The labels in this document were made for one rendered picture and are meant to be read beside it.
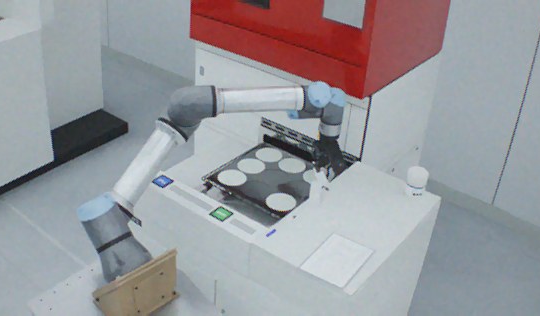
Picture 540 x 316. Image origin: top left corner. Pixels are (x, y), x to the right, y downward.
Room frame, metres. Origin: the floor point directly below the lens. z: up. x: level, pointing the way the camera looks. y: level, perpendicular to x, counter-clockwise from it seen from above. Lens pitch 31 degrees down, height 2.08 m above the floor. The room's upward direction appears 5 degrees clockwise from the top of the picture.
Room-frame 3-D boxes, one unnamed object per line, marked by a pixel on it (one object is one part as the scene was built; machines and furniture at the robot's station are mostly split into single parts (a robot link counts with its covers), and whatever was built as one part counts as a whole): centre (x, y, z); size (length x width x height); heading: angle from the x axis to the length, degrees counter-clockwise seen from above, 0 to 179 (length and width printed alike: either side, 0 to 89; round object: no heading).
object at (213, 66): (2.11, 0.01, 1.02); 0.82 x 0.03 x 0.40; 55
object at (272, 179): (1.82, -0.02, 0.90); 0.34 x 0.34 x 0.01; 55
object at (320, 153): (1.80, -0.19, 1.05); 0.09 x 0.08 x 0.12; 23
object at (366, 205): (1.52, -0.29, 0.89); 0.62 x 0.35 x 0.14; 145
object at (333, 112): (1.79, -0.19, 1.21); 0.09 x 0.08 x 0.11; 107
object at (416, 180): (1.67, -0.50, 1.01); 0.07 x 0.07 x 0.10
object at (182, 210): (1.55, 0.24, 0.89); 0.55 x 0.09 x 0.14; 55
